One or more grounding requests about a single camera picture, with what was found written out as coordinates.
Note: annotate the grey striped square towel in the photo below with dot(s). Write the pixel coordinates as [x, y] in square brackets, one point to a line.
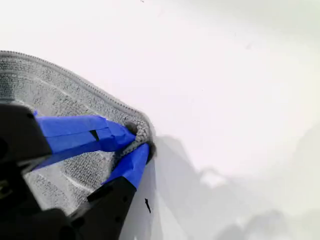
[62, 95]

